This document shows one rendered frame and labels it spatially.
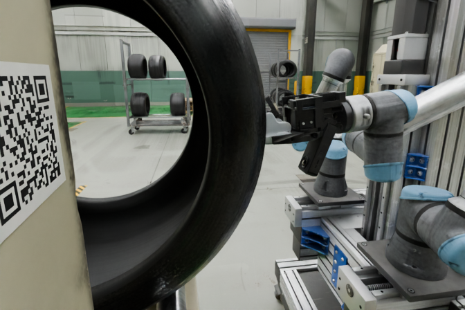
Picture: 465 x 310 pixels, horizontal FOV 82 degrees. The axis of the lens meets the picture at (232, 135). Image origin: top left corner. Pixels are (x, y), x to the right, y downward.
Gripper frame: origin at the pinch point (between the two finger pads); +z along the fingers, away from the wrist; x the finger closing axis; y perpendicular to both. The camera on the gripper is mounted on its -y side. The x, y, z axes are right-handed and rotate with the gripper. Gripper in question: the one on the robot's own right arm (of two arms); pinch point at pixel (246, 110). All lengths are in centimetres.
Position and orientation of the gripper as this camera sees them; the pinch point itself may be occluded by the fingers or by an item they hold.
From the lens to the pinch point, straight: 144.0
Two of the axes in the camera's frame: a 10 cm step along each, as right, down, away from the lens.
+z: -9.5, -0.7, 2.9
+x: 3.0, -3.4, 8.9
